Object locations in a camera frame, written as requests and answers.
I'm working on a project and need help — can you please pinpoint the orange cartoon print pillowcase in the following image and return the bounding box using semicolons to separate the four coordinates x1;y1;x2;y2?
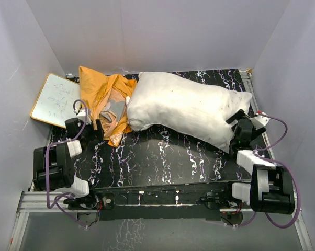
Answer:
78;66;137;147

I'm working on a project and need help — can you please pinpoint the white pillow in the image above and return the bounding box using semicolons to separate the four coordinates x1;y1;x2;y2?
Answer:
127;72;253;152

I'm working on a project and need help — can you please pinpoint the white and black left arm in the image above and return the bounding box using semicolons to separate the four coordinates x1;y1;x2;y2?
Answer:
33;124;103;210

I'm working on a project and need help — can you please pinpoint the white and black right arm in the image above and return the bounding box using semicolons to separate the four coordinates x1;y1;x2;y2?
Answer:
223;109;295;214

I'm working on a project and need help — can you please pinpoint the small wood framed whiteboard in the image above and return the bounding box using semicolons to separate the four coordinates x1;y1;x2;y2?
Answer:
30;73;80;128

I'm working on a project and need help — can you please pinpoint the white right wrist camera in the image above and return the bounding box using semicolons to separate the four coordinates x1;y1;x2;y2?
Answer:
250;111;270;129

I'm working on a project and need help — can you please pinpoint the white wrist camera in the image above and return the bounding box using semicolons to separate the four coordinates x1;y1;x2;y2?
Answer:
250;111;270;129
75;109;89;124

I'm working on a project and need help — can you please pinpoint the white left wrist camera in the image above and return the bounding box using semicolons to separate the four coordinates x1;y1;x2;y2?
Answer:
75;109;89;124

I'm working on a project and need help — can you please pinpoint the aluminium table frame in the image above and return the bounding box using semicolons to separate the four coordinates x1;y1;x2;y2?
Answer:
8;70;313;250

